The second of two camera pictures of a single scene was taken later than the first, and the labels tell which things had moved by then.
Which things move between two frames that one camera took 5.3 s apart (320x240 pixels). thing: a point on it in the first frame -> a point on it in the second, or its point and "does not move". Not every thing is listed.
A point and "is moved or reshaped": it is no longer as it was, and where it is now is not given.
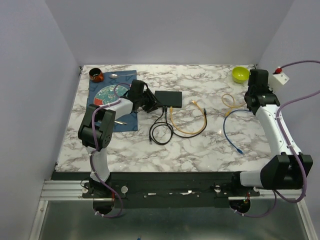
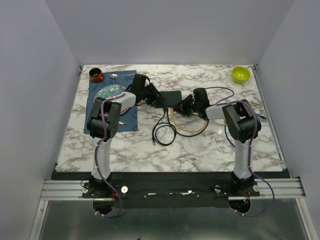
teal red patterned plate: x=109 y=93 does not move
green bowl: x=240 y=74 does not move
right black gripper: x=269 y=90 -> x=182 y=106
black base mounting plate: x=141 y=190 does not move
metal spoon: x=115 y=76 does not move
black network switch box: x=172 y=99 does not move
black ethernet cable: x=181 y=136 is moved or reshaped
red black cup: x=96 y=75 does not move
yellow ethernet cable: x=233 y=106 is moved or reshaped
